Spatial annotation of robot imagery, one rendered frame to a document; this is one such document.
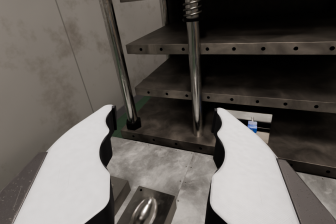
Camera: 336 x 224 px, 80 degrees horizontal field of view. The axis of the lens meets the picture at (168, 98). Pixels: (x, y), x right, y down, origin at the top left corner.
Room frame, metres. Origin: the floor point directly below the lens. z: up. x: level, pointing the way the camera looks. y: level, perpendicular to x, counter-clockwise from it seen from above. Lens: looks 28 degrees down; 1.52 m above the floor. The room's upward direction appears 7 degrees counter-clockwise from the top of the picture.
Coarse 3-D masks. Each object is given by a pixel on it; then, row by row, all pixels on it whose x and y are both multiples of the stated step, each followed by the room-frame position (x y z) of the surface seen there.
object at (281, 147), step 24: (144, 120) 1.11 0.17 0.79; (168, 120) 1.07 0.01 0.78; (192, 120) 1.04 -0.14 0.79; (288, 120) 0.92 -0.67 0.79; (312, 120) 0.90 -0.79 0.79; (168, 144) 0.90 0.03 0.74; (192, 144) 0.84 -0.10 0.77; (288, 144) 0.74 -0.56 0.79; (312, 144) 0.72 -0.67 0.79; (312, 168) 0.61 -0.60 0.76
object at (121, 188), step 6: (114, 180) 0.58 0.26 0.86; (120, 180) 0.58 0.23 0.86; (126, 180) 0.58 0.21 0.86; (114, 186) 0.56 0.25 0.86; (120, 186) 0.55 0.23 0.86; (126, 186) 0.56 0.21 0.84; (114, 192) 0.53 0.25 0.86; (120, 192) 0.53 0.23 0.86; (126, 192) 0.55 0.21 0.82; (114, 198) 0.50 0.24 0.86; (120, 198) 0.52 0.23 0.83; (114, 204) 0.49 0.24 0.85; (120, 204) 0.51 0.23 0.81; (114, 210) 0.48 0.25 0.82
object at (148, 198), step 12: (144, 192) 0.50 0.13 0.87; (156, 192) 0.50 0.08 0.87; (132, 204) 0.46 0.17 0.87; (144, 204) 0.46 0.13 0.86; (156, 204) 0.45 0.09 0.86; (168, 204) 0.44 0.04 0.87; (120, 216) 0.42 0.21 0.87; (132, 216) 0.42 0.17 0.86; (144, 216) 0.43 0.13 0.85; (156, 216) 0.41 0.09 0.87; (168, 216) 0.41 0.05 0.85
